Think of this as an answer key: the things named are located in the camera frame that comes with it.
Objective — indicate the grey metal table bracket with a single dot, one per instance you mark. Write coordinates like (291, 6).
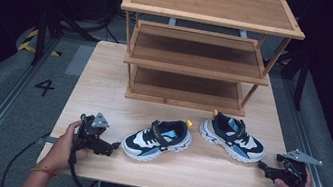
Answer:
(49, 140)

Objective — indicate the navy white child's sneaker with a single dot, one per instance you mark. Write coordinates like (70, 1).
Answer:
(153, 140)
(241, 142)

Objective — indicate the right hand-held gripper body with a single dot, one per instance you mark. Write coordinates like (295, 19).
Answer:
(292, 170)

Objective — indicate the person's left hand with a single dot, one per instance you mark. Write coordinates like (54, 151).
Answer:
(60, 152)

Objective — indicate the wooden three-tier shoe rack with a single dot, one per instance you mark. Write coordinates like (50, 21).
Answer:
(214, 0)

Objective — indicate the black metal stand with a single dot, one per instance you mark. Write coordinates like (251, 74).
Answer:
(41, 36)

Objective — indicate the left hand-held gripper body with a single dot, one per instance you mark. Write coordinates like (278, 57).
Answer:
(89, 133)

